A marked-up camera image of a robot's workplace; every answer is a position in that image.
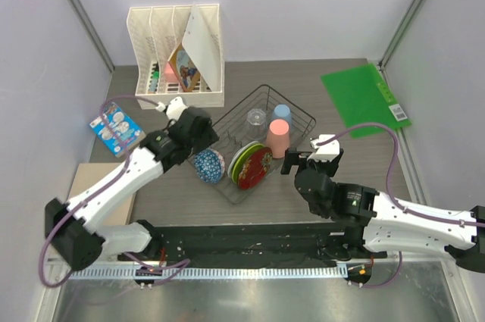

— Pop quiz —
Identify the pink plastic cup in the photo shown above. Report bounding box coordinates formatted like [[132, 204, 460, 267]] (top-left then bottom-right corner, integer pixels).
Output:
[[266, 119, 290, 159]]

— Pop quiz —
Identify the white file organizer rack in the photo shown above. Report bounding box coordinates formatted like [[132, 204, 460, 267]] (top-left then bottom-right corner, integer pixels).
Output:
[[127, 4, 225, 108]]

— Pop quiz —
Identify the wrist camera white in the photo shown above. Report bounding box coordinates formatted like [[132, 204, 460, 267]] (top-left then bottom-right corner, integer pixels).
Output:
[[308, 134, 340, 162], [155, 96, 189, 121]]

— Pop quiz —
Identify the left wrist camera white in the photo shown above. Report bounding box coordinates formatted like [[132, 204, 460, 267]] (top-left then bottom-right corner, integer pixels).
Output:
[[155, 96, 189, 121]]

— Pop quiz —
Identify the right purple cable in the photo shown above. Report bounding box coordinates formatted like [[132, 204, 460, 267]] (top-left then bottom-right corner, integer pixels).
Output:
[[320, 121, 485, 288]]

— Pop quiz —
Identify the black wire dish rack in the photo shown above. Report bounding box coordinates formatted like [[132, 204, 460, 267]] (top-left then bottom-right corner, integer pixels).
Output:
[[211, 84, 316, 205]]

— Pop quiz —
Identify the pink block in organizer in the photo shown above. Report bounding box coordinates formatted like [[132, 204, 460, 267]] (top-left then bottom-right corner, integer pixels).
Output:
[[164, 62, 180, 83]]

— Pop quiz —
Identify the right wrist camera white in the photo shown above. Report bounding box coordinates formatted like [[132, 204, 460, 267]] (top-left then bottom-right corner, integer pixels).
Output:
[[308, 134, 340, 162]]

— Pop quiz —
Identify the light blue plastic cup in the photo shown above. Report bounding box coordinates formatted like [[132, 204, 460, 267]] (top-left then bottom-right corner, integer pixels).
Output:
[[271, 104, 292, 127]]

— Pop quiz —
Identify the white plate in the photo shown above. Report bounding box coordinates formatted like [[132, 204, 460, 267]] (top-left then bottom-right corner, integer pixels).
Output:
[[227, 141, 258, 180]]

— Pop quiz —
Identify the green plastic folder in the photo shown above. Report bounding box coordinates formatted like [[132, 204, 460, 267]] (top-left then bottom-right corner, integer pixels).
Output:
[[321, 64, 411, 130]]

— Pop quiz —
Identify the beige wooden board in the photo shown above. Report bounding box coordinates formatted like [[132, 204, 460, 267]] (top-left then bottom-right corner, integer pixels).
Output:
[[66, 162, 137, 227]]

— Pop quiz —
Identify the red floral plate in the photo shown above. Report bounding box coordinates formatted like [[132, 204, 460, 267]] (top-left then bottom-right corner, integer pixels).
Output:
[[237, 147, 273, 190]]

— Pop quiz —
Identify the white binder folder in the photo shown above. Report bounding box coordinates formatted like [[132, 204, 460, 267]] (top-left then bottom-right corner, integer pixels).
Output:
[[182, 5, 221, 92]]

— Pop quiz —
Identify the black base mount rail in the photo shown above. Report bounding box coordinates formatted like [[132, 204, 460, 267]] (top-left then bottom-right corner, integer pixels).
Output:
[[135, 223, 387, 269]]

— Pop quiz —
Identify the blue children's book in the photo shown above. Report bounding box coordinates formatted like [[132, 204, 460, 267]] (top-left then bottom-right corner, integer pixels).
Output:
[[89, 102, 146, 158]]

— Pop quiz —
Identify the picture book in organizer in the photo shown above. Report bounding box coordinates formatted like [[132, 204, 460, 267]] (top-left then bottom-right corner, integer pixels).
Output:
[[167, 43, 201, 92]]

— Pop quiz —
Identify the green plate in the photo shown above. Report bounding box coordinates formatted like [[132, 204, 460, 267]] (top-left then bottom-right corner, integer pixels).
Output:
[[232, 142, 264, 183]]

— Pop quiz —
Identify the purple cable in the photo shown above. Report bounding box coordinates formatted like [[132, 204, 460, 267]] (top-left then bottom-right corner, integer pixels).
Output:
[[320, 121, 485, 288], [37, 95, 190, 287]]

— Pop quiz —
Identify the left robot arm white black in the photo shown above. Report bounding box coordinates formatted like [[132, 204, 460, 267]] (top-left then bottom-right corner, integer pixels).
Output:
[[45, 106, 219, 271]]

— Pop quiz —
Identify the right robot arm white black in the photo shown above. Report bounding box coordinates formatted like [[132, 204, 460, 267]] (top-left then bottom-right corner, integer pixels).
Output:
[[281, 148, 484, 273]]

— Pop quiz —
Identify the clear plastic cup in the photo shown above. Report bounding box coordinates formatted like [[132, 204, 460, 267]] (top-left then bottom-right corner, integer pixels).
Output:
[[245, 108, 267, 140]]

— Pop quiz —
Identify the blue patterned ceramic bowl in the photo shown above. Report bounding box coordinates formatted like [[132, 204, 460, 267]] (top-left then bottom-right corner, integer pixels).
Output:
[[193, 148, 225, 184]]

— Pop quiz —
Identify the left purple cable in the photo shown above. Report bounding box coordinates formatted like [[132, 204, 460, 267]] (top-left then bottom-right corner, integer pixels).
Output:
[[37, 95, 190, 287]]

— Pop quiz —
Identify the white slotted cable duct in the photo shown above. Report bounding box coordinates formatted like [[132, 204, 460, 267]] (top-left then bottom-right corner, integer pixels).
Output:
[[70, 263, 348, 281]]

